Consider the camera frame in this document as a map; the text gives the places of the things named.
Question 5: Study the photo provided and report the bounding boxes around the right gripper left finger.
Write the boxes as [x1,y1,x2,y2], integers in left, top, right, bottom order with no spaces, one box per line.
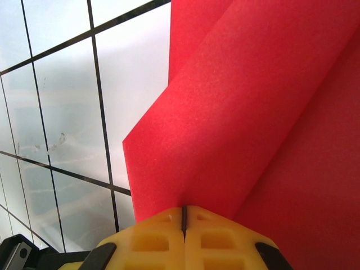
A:
[81,206,186,270]

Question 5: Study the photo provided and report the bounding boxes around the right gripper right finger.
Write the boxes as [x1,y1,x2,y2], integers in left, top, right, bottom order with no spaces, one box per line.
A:
[184,205,293,270]

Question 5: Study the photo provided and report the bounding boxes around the white grid table mat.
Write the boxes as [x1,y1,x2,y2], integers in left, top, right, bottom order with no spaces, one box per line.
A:
[0,0,172,254]

